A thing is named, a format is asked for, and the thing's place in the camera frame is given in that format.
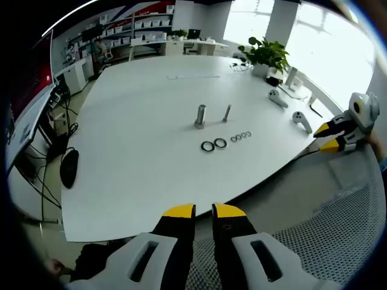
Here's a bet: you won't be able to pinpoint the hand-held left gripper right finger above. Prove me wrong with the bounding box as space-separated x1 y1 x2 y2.
211 202 344 290

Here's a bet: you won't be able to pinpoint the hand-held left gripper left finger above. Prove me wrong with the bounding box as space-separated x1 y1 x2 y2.
65 203 197 290

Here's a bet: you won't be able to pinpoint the large steel threaded stud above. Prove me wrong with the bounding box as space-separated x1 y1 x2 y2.
193 104 210 130

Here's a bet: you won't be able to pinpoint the black hex key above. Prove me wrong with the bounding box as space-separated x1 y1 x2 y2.
309 101 324 118

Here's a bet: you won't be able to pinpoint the white handheld controller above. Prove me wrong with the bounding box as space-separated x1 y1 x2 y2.
291 111 313 134
267 89 288 109

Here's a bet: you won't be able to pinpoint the person's blue shirt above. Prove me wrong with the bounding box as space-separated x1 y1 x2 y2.
377 155 387 178

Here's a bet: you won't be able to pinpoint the white cylinder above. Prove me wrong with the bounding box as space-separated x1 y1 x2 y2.
285 66 299 89

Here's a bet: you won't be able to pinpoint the white mesh office chair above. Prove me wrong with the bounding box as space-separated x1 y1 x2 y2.
193 144 385 290

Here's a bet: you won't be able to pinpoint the large potted green plant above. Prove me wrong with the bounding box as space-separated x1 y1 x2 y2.
238 36 291 77

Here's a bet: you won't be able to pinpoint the white office desk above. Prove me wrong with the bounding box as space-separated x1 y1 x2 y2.
129 37 230 58

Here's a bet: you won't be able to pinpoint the small potted green plant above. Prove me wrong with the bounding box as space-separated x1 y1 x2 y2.
171 28 189 41

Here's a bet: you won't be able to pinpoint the white cabinet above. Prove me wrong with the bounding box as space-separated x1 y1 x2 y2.
56 56 91 95

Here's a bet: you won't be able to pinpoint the storage shelves with white bins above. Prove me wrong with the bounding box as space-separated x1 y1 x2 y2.
60 4 176 61

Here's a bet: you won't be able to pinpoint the black monitor by shelves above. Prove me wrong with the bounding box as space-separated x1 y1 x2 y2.
81 24 104 42

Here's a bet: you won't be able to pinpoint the thin cable coil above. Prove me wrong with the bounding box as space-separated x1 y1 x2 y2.
231 62 252 73

